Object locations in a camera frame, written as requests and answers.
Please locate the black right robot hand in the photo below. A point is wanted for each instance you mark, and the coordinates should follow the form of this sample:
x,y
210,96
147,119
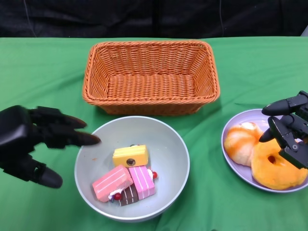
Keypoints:
x,y
291,134

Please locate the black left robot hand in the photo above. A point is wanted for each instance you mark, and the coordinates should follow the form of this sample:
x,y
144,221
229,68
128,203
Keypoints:
x,y
14,134

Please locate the round striped bread bun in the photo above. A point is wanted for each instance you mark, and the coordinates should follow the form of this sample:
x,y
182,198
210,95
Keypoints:
x,y
240,144

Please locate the coral pink cake slice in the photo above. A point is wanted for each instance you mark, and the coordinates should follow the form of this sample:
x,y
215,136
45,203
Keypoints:
x,y
110,183

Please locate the yellow cake slice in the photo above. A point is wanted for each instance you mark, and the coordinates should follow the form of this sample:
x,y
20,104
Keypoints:
x,y
130,154

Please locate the pale grey-green bowl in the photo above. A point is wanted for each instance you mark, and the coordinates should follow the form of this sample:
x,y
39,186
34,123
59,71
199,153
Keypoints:
x,y
168,149

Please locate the chocolate cake slice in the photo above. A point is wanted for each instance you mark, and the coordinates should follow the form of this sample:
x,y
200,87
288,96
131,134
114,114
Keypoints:
x,y
130,197

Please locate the pink striped cake slice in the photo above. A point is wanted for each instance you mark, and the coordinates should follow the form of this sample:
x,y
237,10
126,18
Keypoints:
x,y
143,183

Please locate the lavender round plate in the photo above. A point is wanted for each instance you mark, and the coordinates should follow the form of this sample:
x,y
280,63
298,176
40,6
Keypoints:
x,y
240,173

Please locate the orange wicker basket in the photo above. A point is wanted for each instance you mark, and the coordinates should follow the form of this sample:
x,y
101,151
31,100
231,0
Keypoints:
x,y
149,89

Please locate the green tablecloth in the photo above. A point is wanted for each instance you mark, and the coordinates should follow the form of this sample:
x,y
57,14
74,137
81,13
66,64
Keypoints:
x,y
36,72

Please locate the black backdrop curtain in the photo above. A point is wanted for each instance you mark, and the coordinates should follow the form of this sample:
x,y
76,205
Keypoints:
x,y
144,16

